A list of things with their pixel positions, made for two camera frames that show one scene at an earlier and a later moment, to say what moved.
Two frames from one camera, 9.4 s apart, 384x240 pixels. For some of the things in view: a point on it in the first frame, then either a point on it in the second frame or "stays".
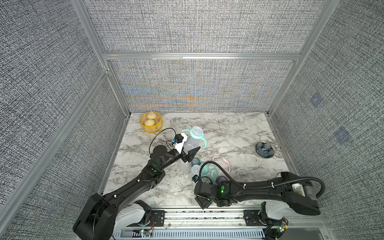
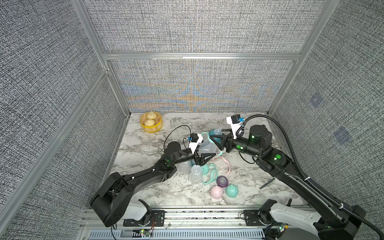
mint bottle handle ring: x=196 y=136 → x=220 y=153
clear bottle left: x=184 y=167 stays
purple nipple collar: x=221 y=178 stays
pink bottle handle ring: x=227 y=162 stays
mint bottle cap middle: x=205 y=170 stays
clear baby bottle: x=194 y=134 → x=207 y=147
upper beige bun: x=151 y=115 stays
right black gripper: x=201 y=203 → x=228 y=140
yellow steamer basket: x=151 y=121 stays
